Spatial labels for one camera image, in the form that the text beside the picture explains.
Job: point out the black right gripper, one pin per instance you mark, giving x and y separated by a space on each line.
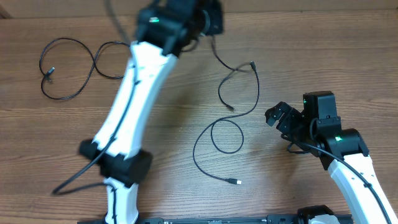
290 116

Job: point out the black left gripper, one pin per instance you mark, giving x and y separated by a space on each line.
209 7

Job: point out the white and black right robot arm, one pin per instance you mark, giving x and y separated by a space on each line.
342 152

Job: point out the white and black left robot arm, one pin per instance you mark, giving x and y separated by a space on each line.
163 32

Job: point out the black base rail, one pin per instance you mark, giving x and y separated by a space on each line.
270 219

